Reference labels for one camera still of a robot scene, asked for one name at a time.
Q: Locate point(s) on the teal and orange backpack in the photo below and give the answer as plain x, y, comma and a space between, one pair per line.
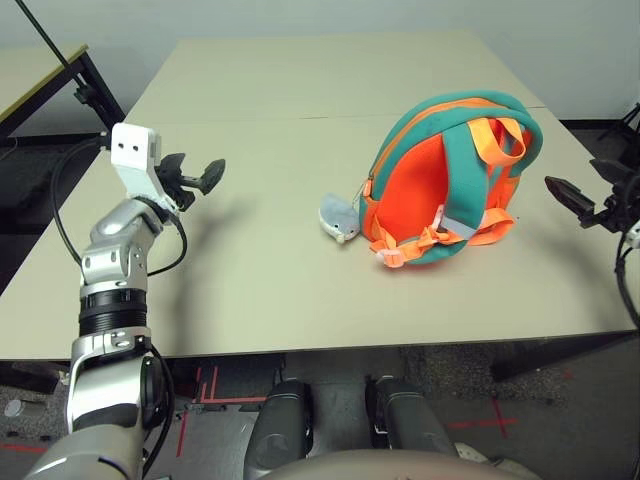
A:
415, 200

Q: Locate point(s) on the black tripod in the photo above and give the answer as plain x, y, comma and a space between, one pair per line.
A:
625, 132

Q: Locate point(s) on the thin black pole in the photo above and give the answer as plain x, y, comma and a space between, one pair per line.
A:
50, 45

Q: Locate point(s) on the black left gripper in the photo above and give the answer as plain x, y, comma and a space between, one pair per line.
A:
182, 187

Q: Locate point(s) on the beige side table black frame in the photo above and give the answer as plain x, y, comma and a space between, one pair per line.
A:
30, 70

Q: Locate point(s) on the black foam floor mat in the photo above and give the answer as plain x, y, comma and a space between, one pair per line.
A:
25, 180

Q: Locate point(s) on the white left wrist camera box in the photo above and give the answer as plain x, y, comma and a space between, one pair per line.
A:
132, 150

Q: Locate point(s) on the beige robot torso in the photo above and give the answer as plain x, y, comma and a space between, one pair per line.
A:
390, 465

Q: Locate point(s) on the grey round floor disc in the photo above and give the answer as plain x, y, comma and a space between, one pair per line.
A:
14, 408

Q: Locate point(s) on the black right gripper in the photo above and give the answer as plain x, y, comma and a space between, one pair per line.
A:
625, 205

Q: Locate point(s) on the dark grey robot leg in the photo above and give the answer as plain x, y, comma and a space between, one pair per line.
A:
410, 420
280, 430

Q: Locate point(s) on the dark grey robot right leg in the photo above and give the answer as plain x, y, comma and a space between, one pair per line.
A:
410, 420

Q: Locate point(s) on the dark grey robot left leg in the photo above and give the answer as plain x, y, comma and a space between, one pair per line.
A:
280, 430

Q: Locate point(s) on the black clamp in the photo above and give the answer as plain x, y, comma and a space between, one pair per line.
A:
85, 95

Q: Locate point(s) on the black table leg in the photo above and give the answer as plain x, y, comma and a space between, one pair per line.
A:
25, 376

